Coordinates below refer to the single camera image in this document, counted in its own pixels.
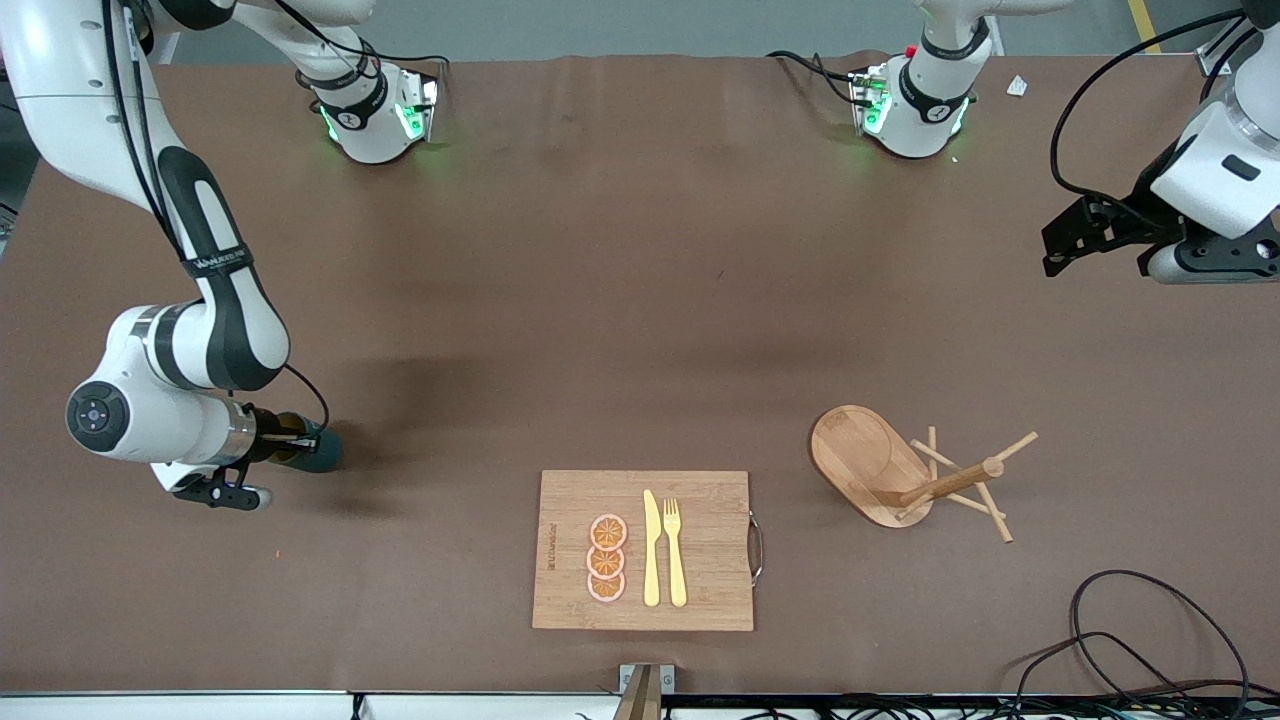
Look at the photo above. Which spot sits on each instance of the aluminium frame extrusion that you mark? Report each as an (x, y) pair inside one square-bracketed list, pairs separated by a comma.
[(1213, 62)]

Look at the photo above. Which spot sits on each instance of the small white paper scrap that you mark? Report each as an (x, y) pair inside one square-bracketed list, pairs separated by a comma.
[(1017, 87)]

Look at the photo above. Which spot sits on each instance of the orange slice toy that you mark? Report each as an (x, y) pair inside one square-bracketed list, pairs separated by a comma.
[(605, 563), (608, 532), (606, 588)]

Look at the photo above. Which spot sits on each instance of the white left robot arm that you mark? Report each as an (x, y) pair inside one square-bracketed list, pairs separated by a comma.
[(1220, 170)]

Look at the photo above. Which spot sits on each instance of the yellow plastic fork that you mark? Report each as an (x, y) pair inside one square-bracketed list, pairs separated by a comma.
[(676, 560)]

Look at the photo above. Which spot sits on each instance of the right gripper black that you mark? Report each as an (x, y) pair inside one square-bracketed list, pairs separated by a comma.
[(272, 437)]

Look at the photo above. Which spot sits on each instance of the teal ribbed mug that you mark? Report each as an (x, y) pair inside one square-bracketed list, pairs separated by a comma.
[(325, 455)]

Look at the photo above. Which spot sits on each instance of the wooden cutting board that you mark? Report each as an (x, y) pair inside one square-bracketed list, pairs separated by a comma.
[(700, 560)]

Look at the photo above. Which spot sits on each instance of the yellow plastic knife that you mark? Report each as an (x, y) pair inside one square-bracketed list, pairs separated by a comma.
[(652, 560)]

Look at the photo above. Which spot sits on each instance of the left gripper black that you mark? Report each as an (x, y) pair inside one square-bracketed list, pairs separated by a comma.
[(1131, 217)]

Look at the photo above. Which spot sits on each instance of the metal bracket with wooden strip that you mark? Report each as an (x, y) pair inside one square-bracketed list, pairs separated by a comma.
[(645, 695)]

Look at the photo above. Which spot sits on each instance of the wooden mug tree stand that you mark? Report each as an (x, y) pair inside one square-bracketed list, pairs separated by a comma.
[(860, 460)]

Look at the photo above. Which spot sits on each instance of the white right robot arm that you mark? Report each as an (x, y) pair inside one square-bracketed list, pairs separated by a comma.
[(60, 100)]

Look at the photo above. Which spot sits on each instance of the brown table cover mat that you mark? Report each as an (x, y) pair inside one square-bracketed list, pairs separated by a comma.
[(600, 300)]

